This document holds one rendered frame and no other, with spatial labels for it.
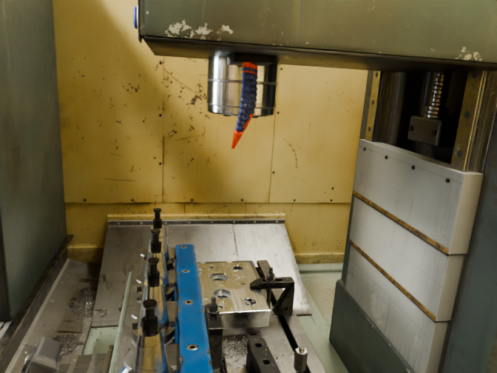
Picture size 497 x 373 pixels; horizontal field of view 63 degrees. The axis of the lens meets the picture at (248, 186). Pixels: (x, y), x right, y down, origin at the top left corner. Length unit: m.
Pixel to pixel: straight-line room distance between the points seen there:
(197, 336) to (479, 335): 0.62
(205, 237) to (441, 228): 1.28
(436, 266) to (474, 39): 0.49
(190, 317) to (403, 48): 0.53
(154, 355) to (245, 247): 1.52
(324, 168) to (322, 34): 1.53
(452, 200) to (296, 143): 1.23
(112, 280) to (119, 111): 0.75
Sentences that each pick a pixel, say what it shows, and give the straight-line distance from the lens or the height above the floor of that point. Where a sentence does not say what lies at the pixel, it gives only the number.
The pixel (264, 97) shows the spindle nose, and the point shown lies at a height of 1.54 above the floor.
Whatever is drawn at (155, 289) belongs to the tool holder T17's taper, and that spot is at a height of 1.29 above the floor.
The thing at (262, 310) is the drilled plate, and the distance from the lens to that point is 1.11.
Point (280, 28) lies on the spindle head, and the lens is 0.63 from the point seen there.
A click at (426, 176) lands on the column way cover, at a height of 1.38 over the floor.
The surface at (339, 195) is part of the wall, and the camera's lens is 2.21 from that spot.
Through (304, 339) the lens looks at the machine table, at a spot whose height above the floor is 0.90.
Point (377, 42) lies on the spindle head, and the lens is 0.69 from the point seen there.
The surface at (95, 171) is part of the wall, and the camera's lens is 2.02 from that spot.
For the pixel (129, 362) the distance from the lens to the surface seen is 0.58.
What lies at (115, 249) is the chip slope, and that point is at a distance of 1.97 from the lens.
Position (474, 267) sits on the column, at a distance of 0.99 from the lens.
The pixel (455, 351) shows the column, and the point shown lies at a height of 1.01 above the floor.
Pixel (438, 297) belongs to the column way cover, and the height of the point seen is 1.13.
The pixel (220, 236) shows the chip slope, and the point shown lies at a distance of 2.02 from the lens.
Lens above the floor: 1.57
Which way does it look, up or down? 15 degrees down
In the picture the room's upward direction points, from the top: 3 degrees clockwise
